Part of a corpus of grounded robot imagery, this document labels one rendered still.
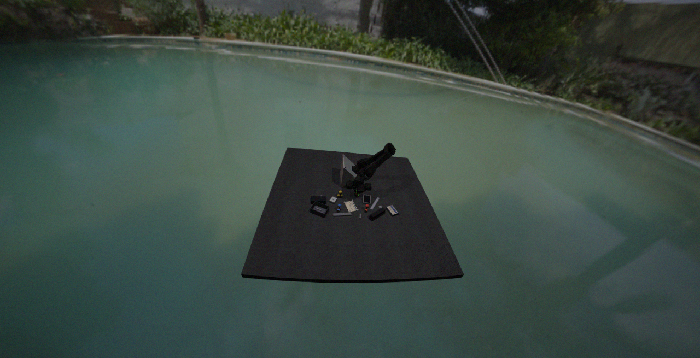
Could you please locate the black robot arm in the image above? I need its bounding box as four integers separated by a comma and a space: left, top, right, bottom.
352, 143, 396, 193

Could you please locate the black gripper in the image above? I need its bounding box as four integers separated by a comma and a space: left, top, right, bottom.
346, 182, 372, 194

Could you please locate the cream inspection card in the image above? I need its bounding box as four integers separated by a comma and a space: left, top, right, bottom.
344, 200, 358, 213

